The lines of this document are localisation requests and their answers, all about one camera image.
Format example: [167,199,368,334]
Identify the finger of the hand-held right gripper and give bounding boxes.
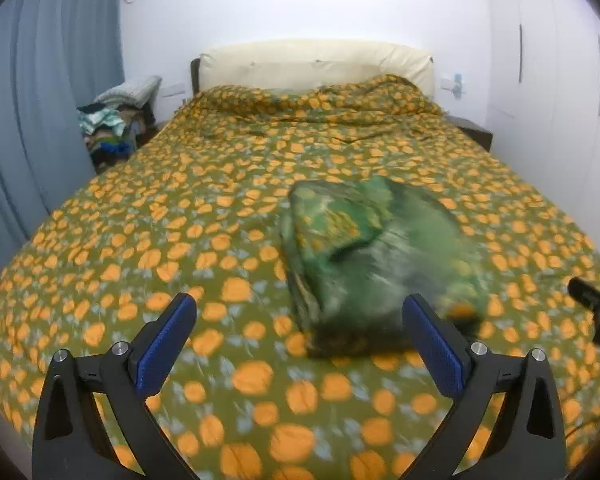
[567,276,600,351]

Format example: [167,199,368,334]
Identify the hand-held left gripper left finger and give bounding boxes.
[31,292,201,480]

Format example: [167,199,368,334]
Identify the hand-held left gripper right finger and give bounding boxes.
[399,294,567,480]

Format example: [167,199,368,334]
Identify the green landscape print garment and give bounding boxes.
[279,176,490,358]

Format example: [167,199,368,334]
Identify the pile of mixed clothes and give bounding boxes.
[77,101,157,172]

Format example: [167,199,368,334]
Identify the olive blanket with orange flowers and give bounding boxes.
[0,74,600,480]

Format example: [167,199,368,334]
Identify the dark wooden nightstand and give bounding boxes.
[445,115,495,154]

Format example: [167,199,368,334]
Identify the white wardrobe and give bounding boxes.
[484,0,600,261]

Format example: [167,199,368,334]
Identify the grey folded knit cloth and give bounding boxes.
[94,76,162,110]

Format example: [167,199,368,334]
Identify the grey-blue curtain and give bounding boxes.
[0,0,126,301]

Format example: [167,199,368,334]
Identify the cream padded headboard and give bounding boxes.
[190,39,436,99]

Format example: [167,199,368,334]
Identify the wall socket with blue plug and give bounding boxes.
[440,73,467,99]

